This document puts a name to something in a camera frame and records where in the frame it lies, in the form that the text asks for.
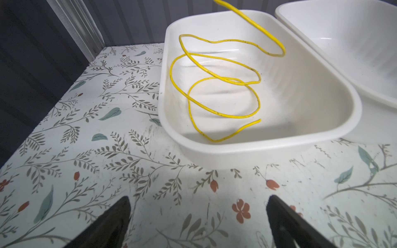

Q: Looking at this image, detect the white bin with yellow cable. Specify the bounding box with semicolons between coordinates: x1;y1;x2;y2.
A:
158;10;362;169

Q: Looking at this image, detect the white plastic bin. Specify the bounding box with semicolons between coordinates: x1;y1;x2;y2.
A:
275;1;397;144

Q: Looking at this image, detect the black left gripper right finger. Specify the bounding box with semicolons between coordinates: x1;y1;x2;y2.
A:
266;195;335;248

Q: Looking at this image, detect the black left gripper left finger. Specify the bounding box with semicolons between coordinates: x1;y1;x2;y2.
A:
65;196;131;248

